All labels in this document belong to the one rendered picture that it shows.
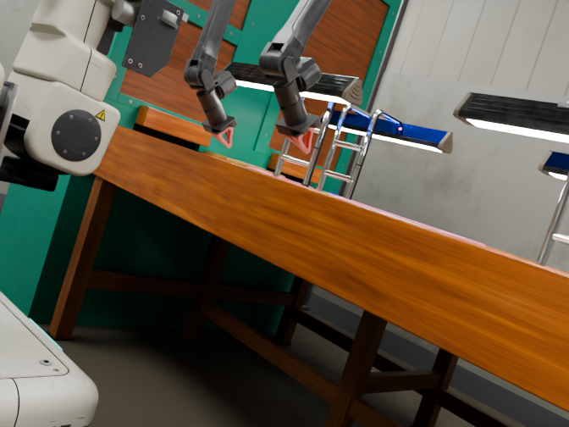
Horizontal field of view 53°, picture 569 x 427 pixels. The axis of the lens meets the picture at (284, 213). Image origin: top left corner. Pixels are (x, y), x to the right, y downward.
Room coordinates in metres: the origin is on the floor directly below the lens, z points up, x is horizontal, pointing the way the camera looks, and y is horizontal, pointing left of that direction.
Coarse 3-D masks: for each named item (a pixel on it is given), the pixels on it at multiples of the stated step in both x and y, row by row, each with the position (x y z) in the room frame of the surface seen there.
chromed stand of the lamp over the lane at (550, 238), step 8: (560, 104) 1.25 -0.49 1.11; (568, 104) 1.24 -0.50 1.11; (568, 176) 1.36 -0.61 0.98; (568, 184) 1.35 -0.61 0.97; (568, 192) 1.35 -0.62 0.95; (560, 200) 1.36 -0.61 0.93; (568, 200) 1.35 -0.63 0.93; (560, 208) 1.35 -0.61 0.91; (560, 216) 1.35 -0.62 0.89; (552, 224) 1.36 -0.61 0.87; (560, 224) 1.35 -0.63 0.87; (552, 232) 1.35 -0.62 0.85; (544, 240) 1.36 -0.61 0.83; (552, 240) 1.35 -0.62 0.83; (560, 240) 1.34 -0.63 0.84; (568, 240) 1.33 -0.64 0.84; (544, 248) 1.36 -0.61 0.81; (552, 248) 1.36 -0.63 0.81; (544, 256) 1.35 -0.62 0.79; (544, 264) 1.35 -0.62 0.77
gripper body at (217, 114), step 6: (216, 108) 1.71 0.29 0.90; (222, 108) 1.73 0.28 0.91; (210, 114) 1.72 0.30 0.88; (216, 114) 1.72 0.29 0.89; (222, 114) 1.73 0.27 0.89; (210, 120) 1.73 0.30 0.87; (216, 120) 1.73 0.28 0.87; (222, 120) 1.74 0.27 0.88; (228, 120) 1.74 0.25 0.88; (234, 120) 1.74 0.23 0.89; (210, 126) 1.75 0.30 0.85; (216, 126) 1.73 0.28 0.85; (222, 126) 1.72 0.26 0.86
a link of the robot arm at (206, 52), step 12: (216, 0) 1.67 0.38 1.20; (228, 0) 1.68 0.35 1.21; (216, 12) 1.66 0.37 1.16; (228, 12) 1.68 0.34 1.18; (204, 24) 1.68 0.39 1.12; (216, 24) 1.66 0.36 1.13; (204, 36) 1.66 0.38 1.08; (216, 36) 1.67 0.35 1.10; (204, 48) 1.65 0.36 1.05; (216, 48) 1.68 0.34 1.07; (192, 60) 1.68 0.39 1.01; (204, 60) 1.65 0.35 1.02; (216, 60) 1.68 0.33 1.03; (192, 72) 1.65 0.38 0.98; (192, 84) 1.68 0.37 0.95
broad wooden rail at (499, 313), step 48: (144, 144) 1.76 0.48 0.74; (144, 192) 1.70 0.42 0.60; (192, 192) 1.54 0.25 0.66; (240, 192) 1.40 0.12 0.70; (288, 192) 1.29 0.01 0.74; (240, 240) 1.37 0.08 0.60; (288, 240) 1.26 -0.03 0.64; (336, 240) 1.17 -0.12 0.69; (384, 240) 1.09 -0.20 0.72; (432, 240) 1.02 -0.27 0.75; (336, 288) 1.14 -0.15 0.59; (384, 288) 1.07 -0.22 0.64; (432, 288) 1.00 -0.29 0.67; (480, 288) 0.94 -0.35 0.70; (528, 288) 0.89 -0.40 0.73; (432, 336) 0.98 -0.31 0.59; (480, 336) 0.93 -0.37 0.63; (528, 336) 0.88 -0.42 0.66; (528, 384) 0.86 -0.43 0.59
